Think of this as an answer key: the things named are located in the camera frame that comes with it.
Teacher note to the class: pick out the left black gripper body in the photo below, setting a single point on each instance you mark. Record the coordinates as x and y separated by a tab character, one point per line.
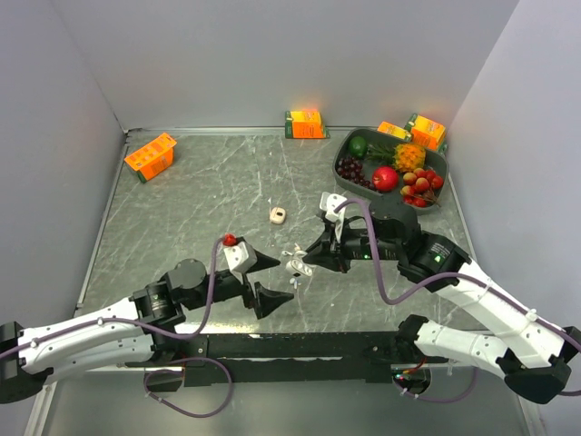
228	285

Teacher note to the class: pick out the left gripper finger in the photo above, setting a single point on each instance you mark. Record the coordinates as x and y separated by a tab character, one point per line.
259	261
266	301

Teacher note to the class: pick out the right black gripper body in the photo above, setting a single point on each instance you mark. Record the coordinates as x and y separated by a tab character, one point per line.
355	244

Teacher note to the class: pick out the white earbud charging case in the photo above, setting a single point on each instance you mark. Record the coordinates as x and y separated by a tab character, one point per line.
297	268

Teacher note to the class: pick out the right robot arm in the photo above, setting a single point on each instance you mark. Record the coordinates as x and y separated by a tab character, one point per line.
528	353

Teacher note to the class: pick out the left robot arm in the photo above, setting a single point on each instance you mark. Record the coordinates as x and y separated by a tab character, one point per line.
148	327

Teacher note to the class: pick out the pink earbud charging case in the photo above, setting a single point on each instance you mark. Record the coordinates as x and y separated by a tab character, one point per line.
277	215

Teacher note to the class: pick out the white earbud pair lower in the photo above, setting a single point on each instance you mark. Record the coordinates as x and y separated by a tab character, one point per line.
295	283

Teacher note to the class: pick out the red apple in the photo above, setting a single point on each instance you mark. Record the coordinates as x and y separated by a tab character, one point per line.
385	179

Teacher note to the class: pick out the dark grape bunch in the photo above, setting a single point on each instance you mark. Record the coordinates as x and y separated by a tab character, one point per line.
351	169

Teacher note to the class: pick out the dark grey fruit tray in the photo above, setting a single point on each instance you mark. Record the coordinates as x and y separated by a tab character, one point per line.
433	161

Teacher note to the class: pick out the red lychee bunch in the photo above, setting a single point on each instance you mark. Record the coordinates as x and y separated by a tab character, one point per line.
421	187

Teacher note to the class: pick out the green lime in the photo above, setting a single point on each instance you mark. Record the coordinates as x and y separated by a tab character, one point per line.
358	147

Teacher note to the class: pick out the small pineapple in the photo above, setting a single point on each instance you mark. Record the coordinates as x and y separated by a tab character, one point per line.
403	158

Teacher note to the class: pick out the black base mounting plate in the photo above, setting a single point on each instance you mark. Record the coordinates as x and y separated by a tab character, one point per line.
289	357

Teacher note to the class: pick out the orange carton behind tray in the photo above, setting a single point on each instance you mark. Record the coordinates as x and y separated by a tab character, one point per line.
395	131

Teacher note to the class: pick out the orange juice carton middle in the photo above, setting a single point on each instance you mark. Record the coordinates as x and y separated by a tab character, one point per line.
305	125

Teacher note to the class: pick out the orange juice carton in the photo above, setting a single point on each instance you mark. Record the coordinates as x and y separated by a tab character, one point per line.
153	158
428	133
305	125

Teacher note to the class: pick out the orange juice carton right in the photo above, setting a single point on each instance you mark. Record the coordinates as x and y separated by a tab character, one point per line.
428	133

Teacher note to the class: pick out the orange juice carton left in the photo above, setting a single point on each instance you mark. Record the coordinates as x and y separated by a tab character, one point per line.
153	158

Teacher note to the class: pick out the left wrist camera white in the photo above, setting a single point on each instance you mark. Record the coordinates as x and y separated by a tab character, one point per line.
240	255

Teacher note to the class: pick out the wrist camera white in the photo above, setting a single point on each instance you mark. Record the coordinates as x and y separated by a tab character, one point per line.
332	217
240	255

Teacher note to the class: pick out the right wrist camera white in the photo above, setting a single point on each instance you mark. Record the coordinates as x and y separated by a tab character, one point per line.
332	217

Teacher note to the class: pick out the aluminium rail frame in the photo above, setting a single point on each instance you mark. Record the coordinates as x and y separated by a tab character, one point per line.
43	400

